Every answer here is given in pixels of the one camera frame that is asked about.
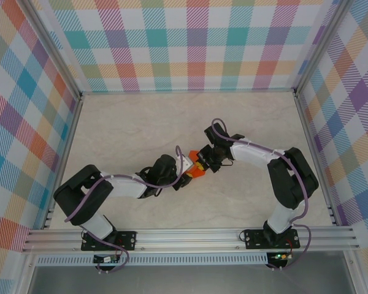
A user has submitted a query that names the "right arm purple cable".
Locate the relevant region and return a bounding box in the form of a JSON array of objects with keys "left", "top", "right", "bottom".
[{"left": 210, "top": 118, "right": 312, "bottom": 272}]

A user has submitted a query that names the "wide aluminium mounting rail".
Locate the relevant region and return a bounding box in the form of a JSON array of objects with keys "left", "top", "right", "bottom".
[{"left": 21, "top": 225, "right": 361, "bottom": 254}]

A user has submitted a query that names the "aluminium frame post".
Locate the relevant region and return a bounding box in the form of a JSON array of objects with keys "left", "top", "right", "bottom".
[
  {"left": 293, "top": 0, "right": 355, "bottom": 98},
  {"left": 20, "top": 0, "right": 83, "bottom": 102}
]

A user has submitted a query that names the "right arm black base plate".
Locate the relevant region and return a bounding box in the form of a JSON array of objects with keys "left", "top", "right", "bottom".
[{"left": 243, "top": 228, "right": 301, "bottom": 251}]

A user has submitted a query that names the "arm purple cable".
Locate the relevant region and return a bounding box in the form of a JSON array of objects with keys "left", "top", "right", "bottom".
[
  {"left": 210, "top": 118, "right": 312, "bottom": 272},
  {"left": 63, "top": 145, "right": 185, "bottom": 274}
]

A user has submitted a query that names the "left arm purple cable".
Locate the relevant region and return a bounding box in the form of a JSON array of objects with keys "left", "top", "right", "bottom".
[{"left": 63, "top": 145, "right": 185, "bottom": 274}]

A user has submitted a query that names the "aluminium side frame rail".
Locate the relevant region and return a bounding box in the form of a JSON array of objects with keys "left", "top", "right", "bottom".
[
  {"left": 42, "top": 93, "right": 85, "bottom": 230},
  {"left": 293, "top": 91, "right": 340, "bottom": 227}
]

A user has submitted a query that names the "orange paper sheet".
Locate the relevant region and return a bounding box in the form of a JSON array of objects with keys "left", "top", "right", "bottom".
[{"left": 186, "top": 149, "right": 207, "bottom": 179}]

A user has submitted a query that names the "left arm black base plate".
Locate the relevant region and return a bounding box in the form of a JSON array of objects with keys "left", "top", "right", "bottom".
[{"left": 81, "top": 230, "right": 138, "bottom": 252}]

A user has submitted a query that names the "grey metal panel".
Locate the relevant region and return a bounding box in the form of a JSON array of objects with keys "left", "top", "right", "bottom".
[{"left": 29, "top": 263, "right": 355, "bottom": 294}]

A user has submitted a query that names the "white slotted cable duct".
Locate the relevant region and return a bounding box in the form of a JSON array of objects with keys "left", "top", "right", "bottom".
[{"left": 36, "top": 252, "right": 269, "bottom": 267}]

